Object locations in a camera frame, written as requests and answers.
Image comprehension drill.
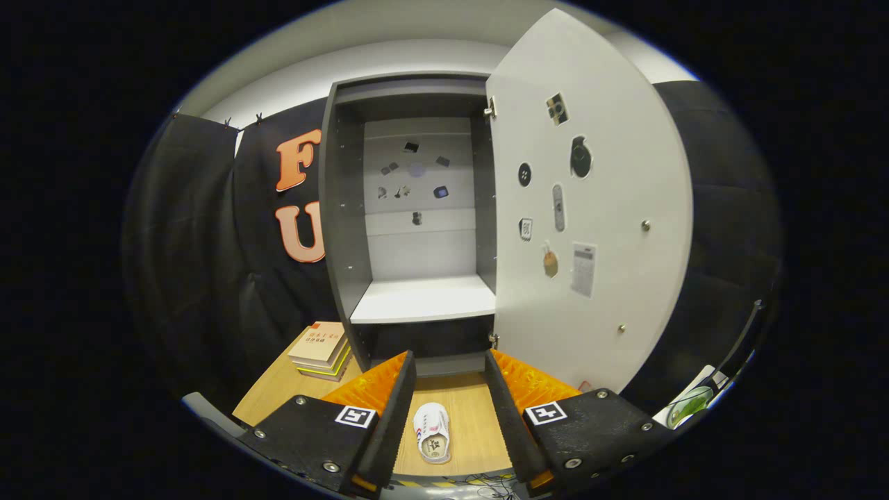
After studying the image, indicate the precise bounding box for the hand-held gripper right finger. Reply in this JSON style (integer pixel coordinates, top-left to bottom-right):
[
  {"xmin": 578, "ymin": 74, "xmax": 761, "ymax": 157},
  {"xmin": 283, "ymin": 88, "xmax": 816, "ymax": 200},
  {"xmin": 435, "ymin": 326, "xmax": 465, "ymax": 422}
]
[{"xmin": 484, "ymin": 349, "xmax": 678, "ymax": 495}]

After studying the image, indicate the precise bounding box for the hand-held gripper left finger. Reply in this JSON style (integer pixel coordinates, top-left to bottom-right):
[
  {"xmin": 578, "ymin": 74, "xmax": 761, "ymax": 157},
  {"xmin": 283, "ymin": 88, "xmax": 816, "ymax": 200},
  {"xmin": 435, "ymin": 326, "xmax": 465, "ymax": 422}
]
[{"xmin": 240, "ymin": 349, "xmax": 417, "ymax": 495}]

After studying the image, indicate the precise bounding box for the white shoe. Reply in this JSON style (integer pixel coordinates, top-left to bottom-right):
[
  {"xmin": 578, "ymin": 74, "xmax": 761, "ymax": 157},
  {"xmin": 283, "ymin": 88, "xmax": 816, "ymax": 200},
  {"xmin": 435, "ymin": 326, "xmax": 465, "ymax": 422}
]
[{"xmin": 413, "ymin": 403, "xmax": 452, "ymax": 465}]

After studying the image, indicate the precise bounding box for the grey shoe cabinet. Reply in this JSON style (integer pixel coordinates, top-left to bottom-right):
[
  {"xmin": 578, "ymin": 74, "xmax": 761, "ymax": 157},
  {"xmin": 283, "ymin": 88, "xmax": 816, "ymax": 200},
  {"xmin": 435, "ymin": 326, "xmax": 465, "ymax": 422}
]
[{"xmin": 318, "ymin": 72, "xmax": 501, "ymax": 379}]

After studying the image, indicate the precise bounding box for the beige shoe cabinet door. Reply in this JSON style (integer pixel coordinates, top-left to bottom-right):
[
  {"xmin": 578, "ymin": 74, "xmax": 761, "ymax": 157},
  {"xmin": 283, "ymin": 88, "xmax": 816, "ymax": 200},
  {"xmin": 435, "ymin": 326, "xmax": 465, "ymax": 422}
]
[{"xmin": 485, "ymin": 8, "xmax": 695, "ymax": 395}]

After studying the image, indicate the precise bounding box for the beige orange book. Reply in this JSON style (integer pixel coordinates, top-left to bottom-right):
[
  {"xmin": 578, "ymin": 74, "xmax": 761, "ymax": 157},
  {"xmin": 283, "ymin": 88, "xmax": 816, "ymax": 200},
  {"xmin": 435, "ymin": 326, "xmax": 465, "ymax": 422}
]
[{"xmin": 288, "ymin": 321, "xmax": 347, "ymax": 367}]

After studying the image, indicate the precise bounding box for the green bowl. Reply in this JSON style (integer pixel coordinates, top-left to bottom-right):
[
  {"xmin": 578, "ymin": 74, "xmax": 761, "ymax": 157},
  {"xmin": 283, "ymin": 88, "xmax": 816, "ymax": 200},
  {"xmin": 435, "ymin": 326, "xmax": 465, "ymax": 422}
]
[{"xmin": 668, "ymin": 386, "xmax": 716, "ymax": 426}]

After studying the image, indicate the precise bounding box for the black backdrop cloth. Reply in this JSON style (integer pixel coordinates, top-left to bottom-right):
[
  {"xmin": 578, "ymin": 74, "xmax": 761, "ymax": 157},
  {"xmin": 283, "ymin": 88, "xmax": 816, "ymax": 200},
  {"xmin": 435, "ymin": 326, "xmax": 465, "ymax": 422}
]
[{"xmin": 124, "ymin": 80, "xmax": 784, "ymax": 417}]

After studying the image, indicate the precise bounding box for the tangle of black cables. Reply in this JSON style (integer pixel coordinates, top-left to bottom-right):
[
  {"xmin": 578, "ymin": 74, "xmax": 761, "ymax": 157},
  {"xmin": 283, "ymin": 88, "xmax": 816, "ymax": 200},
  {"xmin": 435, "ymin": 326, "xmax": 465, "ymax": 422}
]
[{"xmin": 417, "ymin": 474, "xmax": 518, "ymax": 500}]

